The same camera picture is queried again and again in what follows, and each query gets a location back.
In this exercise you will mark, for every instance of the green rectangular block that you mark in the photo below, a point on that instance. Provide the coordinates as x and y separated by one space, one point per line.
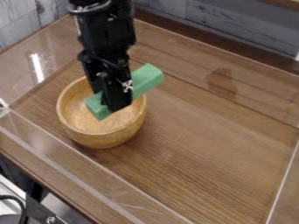
145 78

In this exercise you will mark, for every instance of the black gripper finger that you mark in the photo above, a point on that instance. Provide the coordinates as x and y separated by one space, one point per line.
115 86
92 68

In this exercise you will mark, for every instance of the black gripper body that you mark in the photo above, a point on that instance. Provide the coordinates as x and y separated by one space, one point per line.
105 32

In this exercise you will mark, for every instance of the brown wooden bowl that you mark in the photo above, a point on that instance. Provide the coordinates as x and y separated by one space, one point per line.
84 128

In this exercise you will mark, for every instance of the black metal frame with bolt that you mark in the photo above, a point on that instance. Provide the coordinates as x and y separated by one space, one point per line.
37 212

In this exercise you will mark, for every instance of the clear acrylic tray wall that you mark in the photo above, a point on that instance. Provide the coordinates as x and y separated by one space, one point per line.
92 189

